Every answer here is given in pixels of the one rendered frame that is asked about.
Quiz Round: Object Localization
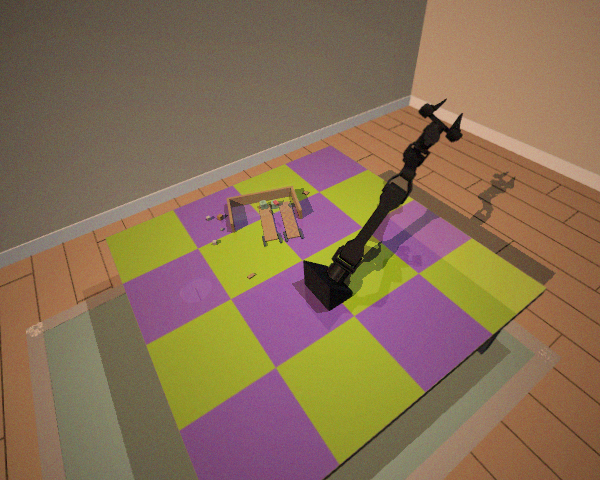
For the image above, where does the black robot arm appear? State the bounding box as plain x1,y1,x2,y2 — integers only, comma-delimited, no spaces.
323,124,440,286

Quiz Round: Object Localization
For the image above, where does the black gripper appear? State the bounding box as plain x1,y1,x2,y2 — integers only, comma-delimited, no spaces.
418,98,463,143

